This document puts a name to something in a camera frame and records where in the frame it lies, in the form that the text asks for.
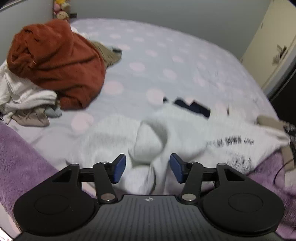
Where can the stuffed toys pile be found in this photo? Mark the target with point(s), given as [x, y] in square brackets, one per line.
[61, 9]

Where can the door handle with tassel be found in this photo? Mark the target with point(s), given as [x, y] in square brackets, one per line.
[280, 53]

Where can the rust red fleece garment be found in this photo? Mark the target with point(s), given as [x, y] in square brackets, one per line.
[55, 58]

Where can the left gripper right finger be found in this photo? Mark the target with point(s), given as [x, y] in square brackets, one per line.
[193, 174]

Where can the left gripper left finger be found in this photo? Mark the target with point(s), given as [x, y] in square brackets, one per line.
[103, 174]

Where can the white towel garment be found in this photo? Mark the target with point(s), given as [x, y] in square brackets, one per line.
[21, 93]

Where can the cream door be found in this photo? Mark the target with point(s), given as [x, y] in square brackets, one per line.
[276, 28]

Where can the polka dot bed sheet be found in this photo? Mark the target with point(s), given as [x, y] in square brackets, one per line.
[156, 62]

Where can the purple fuzzy blanket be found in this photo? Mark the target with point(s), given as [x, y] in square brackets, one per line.
[30, 156]

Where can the tan striped garment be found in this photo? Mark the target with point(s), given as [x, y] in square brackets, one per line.
[110, 56]

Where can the grey small garment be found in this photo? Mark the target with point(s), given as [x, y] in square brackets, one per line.
[53, 111]

